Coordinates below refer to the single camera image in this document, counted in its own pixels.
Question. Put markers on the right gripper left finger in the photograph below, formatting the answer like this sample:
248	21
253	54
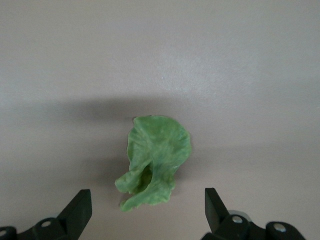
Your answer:
72	220

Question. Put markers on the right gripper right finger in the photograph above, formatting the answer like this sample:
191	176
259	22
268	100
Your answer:
217	215

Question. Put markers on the green lettuce leaf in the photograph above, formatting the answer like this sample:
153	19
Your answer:
157	152

